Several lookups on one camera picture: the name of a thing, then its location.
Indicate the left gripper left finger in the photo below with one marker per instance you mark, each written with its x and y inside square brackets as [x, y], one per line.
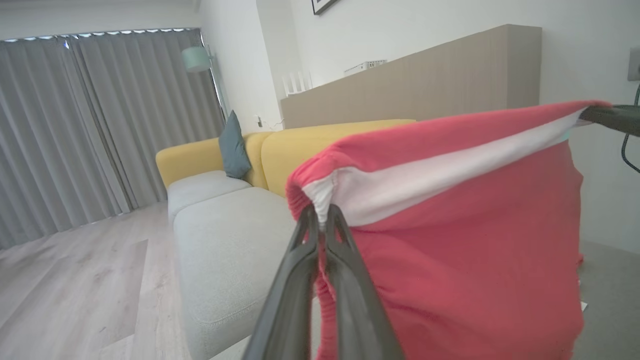
[290, 310]

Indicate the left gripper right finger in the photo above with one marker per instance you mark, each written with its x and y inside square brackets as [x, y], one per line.
[357, 310]

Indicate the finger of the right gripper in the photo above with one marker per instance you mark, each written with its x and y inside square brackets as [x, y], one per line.
[615, 119]

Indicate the red mesh basketball shorts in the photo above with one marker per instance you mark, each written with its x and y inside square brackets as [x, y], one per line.
[475, 260]

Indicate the grey sofa seat cushion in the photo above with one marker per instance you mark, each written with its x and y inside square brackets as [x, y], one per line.
[200, 187]
[225, 260]

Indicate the yellow sofa backrest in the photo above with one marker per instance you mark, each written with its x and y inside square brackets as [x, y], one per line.
[285, 150]

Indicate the teal throw pillow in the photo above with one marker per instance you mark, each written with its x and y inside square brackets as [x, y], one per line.
[234, 150]

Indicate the yellow sofa armrest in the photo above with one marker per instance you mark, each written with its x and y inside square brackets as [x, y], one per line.
[190, 157]

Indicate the wood panel partition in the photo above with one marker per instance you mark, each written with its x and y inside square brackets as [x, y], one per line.
[425, 85]

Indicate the white router with antennas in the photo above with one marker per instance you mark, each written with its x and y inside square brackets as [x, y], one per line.
[297, 84]

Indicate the grey curtain panel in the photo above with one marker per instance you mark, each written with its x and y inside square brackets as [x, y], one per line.
[35, 140]
[150, 115]

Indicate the white vented box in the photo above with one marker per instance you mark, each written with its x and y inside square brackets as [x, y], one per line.
[365, 67]

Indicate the mint shade floor lamp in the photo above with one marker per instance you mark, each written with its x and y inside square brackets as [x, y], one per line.
[196, 59]

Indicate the grey wall switch plate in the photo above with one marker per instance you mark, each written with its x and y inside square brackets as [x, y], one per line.
[634, 64]

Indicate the black picture frame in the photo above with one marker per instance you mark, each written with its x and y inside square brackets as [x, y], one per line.
[322, 5]

